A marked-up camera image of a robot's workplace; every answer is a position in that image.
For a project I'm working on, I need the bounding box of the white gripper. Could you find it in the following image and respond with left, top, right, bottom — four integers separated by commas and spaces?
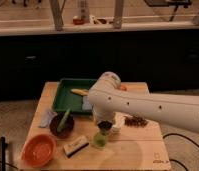
93, 107, 120, 133

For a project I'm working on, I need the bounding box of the green cup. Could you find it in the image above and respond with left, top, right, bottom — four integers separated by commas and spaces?
92, 131, 108, 148

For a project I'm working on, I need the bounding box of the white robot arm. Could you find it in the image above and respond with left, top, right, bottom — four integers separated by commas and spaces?
87, 72, 199, 133

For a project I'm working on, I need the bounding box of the pale blue sponge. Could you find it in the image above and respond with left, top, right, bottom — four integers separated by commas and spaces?
82, 96, 92, 111

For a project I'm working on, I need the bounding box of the brown pinecone cluster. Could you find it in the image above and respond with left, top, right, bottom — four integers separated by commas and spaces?
124, 116, 148, 127

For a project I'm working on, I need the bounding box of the wooden block brush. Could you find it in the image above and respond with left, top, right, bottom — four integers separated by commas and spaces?
63, 135, 89, 157

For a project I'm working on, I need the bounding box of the dark brown bowl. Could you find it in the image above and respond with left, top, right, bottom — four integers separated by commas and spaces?
50, 115, 74, 139

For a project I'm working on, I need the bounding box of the green cucumber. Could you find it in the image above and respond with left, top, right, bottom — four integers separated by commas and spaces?
57, 108, 71, 133

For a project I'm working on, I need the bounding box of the yellow corn cob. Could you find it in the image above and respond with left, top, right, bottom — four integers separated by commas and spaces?
71, 89, 89, 96

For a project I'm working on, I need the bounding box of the orange ball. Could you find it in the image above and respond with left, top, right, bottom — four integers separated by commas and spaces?
120, 85, 127, 91

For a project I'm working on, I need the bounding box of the green tray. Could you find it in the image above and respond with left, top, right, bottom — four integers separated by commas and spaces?
52, 78, 96, 115

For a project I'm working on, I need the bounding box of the grey cloth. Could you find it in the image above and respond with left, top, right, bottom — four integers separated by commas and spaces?
39, 109, 54, 128

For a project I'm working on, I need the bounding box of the orange bowl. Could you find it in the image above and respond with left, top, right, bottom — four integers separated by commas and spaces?
22, 134, 56, 168

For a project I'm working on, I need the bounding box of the black cable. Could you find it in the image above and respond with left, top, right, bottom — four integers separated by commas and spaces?
162, 132, 199, 171

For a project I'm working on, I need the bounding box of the black stand post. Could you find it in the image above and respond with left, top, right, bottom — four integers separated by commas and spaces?
0, 137, 6, 171

